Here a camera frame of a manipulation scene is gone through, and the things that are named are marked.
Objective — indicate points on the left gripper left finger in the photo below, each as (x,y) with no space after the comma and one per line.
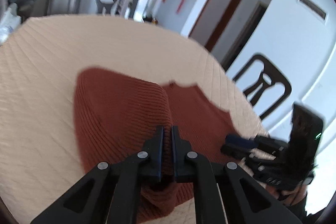
(109,193)

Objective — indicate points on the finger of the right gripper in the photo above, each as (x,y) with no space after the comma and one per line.
(240,142)
(236,151)

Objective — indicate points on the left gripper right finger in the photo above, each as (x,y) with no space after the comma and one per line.
(224,193)

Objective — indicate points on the rust red knit sweater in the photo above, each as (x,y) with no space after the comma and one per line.
(115,114)

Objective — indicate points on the person's right hand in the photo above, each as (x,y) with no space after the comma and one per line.
(293,197)

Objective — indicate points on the black chair right side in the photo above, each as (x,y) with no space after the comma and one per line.
(269,76)

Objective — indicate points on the beige quilted table cover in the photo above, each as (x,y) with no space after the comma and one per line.
(40,62)

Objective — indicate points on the white tissue pack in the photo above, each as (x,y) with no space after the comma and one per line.
(10,21)

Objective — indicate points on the black chair left back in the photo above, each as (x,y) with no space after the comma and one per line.
(31,8)

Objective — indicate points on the brown wooden door frame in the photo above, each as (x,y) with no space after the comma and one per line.
(212,21)

